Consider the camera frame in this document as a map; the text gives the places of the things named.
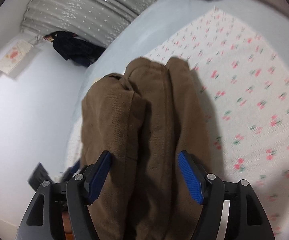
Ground brown coat with fur collar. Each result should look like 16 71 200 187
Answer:
81 57 211 239

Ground white cherry print sheet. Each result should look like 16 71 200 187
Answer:
82 7 289 239

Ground light blue bed mattress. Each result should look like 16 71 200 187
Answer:
72 0 289 121

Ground grey dotted curtain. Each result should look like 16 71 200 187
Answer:
21 0 157 47

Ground wall calendar with red print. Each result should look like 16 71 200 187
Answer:
0 35 43 78

